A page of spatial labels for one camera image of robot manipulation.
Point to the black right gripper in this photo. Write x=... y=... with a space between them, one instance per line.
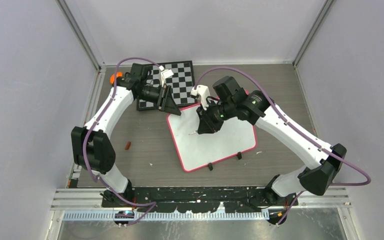
x=206 y=124

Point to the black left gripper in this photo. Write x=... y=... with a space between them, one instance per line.
x=170 y=106

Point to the brown marker cap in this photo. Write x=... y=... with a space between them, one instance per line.
x=128 y=145

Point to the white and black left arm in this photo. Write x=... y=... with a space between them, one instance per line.
x=91 y=144

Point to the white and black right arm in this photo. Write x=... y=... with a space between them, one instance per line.
x=320 y=158

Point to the pink-framed whiteboard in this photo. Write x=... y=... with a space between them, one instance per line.
x=196 y=151

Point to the black white checkerboard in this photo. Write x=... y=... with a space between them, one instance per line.
x=181 y=82

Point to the orange curved block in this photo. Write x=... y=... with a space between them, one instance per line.
x=114 y=77

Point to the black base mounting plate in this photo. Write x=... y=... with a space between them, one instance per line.
x=234 y=199

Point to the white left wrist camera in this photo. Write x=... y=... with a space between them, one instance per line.
x=164 y=74

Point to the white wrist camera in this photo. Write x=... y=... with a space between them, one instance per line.
x=164 y=74
x=201 y=92

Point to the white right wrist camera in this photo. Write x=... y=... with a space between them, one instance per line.
x=201 y=92

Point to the white slotted cable duct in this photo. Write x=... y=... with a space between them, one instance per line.
x=129 y=215

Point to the aluminium frame rail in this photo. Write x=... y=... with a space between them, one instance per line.
x=72 y=197

